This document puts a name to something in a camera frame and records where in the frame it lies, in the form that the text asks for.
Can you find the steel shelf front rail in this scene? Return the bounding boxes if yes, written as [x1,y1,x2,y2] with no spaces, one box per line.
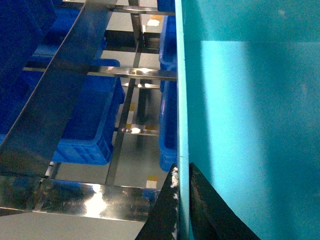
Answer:
[0,0,116,177]

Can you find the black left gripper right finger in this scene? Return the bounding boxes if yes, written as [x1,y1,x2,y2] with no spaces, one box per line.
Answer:
[189,163,259,240]

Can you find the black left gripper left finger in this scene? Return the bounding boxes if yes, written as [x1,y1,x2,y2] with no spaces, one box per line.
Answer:
[136,163,179,240]

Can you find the light teal plastic bin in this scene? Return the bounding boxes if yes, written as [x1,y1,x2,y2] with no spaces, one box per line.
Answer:
[175,0,320,240]

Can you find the blue crate beside teal bin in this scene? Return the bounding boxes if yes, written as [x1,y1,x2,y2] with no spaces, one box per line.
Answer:
[158,16,178,172]

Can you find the blue crate under shelf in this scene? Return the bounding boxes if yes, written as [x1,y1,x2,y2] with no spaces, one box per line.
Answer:
[51,75,125,165]

